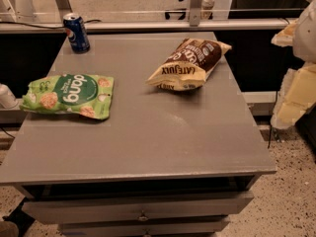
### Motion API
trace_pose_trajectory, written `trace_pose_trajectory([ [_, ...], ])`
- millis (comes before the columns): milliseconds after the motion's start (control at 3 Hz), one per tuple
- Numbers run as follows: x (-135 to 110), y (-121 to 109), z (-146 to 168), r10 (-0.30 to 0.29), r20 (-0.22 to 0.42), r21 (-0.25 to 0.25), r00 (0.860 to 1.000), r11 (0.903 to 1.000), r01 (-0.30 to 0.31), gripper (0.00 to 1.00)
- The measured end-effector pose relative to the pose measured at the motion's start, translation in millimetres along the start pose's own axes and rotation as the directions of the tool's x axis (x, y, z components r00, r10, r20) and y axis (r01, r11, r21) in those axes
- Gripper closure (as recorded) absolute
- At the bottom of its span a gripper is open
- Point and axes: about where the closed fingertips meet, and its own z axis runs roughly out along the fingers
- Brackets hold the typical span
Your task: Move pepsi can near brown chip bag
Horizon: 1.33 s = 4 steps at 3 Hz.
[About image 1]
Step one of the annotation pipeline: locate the black cable on ledge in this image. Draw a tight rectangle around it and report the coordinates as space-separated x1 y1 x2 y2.
0 18 103 30

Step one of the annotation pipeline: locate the grey drawer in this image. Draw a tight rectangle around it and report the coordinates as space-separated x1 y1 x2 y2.
23 191 254 224
59 216 229 237

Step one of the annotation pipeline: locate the white ribbed hose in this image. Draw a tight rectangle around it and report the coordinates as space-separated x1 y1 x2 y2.
200 0 222 20

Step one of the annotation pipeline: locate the green dang snack bag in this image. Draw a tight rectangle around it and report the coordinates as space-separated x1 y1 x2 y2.
20 74 115 120

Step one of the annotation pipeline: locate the grey upper drawer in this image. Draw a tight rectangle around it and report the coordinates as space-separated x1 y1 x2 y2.
23 191 254 224

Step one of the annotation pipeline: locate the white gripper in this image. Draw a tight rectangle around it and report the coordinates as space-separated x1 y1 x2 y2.
271 0 316 129

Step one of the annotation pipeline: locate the white bottle at left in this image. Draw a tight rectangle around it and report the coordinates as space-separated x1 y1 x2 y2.
0 84 18 109

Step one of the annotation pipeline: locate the metal upright post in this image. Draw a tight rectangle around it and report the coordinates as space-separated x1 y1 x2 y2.
189 0 201 27

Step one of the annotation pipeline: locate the grey lower drawer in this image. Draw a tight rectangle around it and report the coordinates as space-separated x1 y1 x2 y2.
59 216 229 237

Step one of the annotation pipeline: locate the brown and yellow chip bag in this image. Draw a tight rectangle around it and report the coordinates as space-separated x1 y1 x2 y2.
146 39 232 91

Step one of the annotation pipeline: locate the blue pepsi can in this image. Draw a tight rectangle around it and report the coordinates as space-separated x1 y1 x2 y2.
63 13 90 53

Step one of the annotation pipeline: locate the metal drawer knob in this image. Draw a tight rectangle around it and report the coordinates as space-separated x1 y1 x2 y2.
137 211 149 222

